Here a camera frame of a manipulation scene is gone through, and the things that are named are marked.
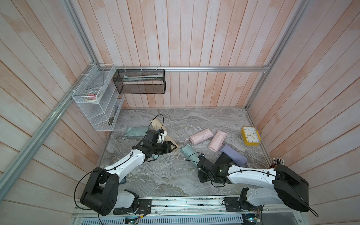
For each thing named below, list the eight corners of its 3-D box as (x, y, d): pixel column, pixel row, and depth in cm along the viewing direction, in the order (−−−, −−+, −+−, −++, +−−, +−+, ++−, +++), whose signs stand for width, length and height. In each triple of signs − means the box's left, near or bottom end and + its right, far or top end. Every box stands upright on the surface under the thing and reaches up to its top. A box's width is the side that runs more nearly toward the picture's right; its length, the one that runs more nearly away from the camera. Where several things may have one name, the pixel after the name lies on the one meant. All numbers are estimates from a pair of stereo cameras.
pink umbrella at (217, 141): (207, 148, 98) (208, 145, 95) (216, 131, 106) (217, 129, 104) (218, 153, 95) (219, 151, 92) (226, 136, 104) (227, 133, 101)
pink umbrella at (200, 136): (190, 147, 98) (190, 145, 95) (185, 140, 101) (185, 137, 99) (212, 136, 104) (213, 134, 101) (207, 130, 107) (208, 127, 105)
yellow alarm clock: (245, 146, 99) (247, 143, 96) (239, 129, 109) (241, 126, 106) (262, 146, 99) (264, 143, 96) (254, 129, 109) (256, 126, 106)
